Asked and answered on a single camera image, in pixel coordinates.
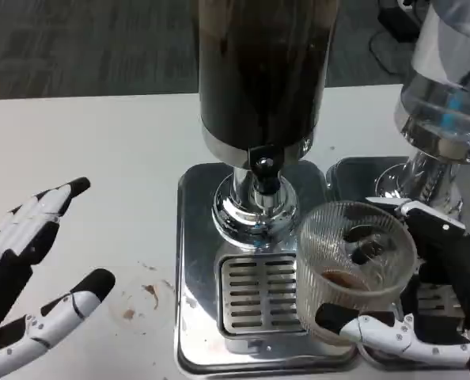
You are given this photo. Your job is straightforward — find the steel drip tray base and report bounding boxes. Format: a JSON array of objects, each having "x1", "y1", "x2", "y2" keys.
[
  {"x1": 174, "y1": 160, "x2": 358, "y2": 375},
  {"x1": 324, "y1": 156, "x2": 470, "y2": 363}
]

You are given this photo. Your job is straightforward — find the black dispenser tap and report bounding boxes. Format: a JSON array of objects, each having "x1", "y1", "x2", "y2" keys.
[{"x1": 246, "y1": 144, "x2": 286, "y2": 209}]

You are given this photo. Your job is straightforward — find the steel drip grid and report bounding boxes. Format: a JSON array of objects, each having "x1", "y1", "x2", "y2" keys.
[
  {"x1": 401, "y1": 276, "x2": 466, "y2": 330},
  {"x1": 218, "y1": 255, "x2": 309, "y2": 336}
]

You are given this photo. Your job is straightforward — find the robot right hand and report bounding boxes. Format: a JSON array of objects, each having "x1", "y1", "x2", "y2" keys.
[{"x1": 315, "y1": 196, "x2": 470, "y2": 380}]

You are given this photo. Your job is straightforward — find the clear drink dispenser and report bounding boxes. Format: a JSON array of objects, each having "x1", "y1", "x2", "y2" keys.
[{"x1": 373, "y1": 0, "x2": 470, "y2": 222}]

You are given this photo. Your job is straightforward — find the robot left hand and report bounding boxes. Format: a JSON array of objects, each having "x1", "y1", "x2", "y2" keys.
[{"x1": 0, "y1": 177, "x2": 116, "y2": 379}]

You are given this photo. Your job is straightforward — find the clear ribbed glass cup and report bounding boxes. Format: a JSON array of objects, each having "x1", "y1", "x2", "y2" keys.
[{"x1": 296, "y1": 200, "x2": 419, "y2": 342}]

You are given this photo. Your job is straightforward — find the black box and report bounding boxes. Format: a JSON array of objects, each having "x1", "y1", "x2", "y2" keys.
[{"x1": 377, "y1": 0, "x2": 423, "y2": 43}]

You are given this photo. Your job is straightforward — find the dark drink dispenser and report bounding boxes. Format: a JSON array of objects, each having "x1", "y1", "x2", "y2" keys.
[{"x1": 191, "y1": 0, "x2": 339, "y2": 251}]

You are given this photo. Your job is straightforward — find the black cable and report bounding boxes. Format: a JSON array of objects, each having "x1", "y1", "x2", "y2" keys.
[{"x1": 369, "y1": 29, "x2": 414, "y2": 74}]

